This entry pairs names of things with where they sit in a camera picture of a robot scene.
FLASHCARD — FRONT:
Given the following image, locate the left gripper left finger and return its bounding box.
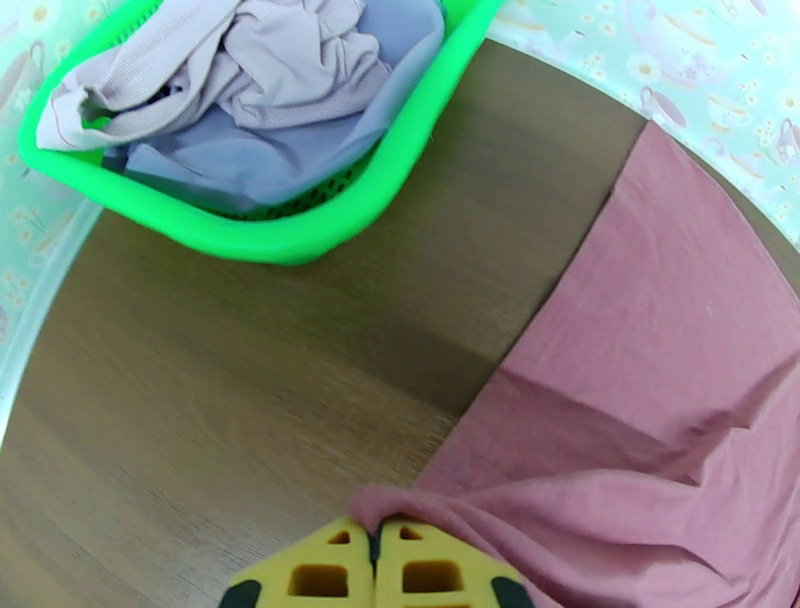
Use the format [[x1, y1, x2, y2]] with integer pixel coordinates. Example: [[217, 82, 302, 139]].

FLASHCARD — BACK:
[[221, 515, 378, 608]]

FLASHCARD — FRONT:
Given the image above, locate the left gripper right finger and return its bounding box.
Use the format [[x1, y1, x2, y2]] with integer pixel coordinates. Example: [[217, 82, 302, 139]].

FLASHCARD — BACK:
[[374, 518, 536, 608]]

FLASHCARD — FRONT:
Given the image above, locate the red printed tank top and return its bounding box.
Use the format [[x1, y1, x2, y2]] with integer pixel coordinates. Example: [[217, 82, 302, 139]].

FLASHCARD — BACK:
[[349, 121, 800, 608]]

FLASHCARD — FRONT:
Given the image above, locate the lavender cloth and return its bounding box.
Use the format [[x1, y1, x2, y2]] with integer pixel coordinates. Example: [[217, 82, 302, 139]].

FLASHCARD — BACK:
[[102, 0, 446, 217]]

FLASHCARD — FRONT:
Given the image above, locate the pale pink tank top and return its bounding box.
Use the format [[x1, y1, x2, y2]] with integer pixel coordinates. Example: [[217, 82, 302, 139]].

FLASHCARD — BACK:
[[36, 0, 401, 151]]

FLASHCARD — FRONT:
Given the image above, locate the green plastic laundry basket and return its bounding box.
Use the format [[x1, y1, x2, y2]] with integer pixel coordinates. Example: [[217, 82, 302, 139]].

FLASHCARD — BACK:
[[18, 0, 508, 267]]

